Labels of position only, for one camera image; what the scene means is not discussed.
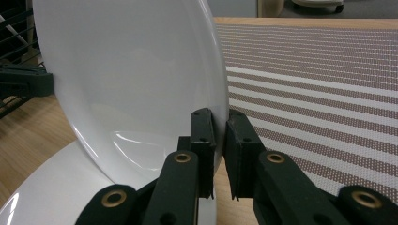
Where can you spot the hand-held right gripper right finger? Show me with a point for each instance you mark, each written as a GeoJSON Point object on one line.
{"type": "Point", "coordinates": [241, 156]}

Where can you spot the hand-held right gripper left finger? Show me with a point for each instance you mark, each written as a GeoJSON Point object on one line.
{"type": "Point", "coordinates": [203, 150]}

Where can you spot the white plate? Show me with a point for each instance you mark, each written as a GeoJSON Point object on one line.
{"type": "Point", "coordinates": [47, 187]}
{"type": "Point", "coordinates": [125, 78]}

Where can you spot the grey metal utensil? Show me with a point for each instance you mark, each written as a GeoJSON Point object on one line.
{"type": "Point", "coordinates": [11, 29]}

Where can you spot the striped placemat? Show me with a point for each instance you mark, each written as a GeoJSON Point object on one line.
{"type": "Point", "coordinates": [313, 93]}

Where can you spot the wheeled base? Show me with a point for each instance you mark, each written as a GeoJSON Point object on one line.
{"type": "Point", "coordinates": [316, 3]}

